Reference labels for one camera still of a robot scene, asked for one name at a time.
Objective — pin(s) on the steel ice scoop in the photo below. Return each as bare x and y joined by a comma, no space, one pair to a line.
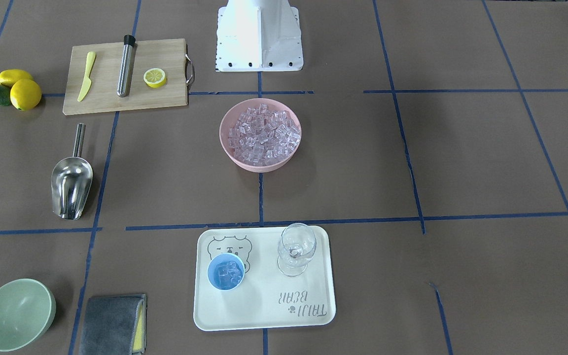
71,181

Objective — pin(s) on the scooped ice cubes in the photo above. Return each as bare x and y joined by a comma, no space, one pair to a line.
228,275

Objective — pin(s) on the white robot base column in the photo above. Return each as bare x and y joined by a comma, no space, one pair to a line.
258,36

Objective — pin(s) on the light blue cup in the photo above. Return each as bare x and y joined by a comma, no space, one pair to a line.
226,256

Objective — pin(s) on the clear ice cubes pile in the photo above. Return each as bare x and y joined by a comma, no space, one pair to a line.
262,135

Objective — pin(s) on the yellow lemon near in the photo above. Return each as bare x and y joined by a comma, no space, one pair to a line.
25,94

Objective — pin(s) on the yellow lemon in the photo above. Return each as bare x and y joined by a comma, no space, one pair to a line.
25,94
11,76

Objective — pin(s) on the yellow lemon far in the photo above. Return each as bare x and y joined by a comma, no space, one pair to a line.
11,76

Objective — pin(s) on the yellow plastic knife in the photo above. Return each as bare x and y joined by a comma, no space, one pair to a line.
87,81

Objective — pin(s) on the green bowl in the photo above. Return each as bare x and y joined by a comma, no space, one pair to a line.
27,310

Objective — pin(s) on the steel cylinder muddler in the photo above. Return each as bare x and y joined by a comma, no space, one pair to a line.
126,66

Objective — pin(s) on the lemon half slice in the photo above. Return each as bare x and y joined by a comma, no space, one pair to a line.
155,78

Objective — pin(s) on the wooden cutting board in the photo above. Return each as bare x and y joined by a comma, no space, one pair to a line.
166,54

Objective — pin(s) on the grey yellow cloth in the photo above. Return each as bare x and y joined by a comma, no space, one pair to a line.
114,325

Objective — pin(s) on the pink bowl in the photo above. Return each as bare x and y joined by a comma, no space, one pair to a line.
236,109

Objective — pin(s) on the cream bear tray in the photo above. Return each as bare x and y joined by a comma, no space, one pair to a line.
265,298

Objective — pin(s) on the clear wine glass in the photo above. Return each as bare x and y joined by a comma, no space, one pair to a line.
296,247

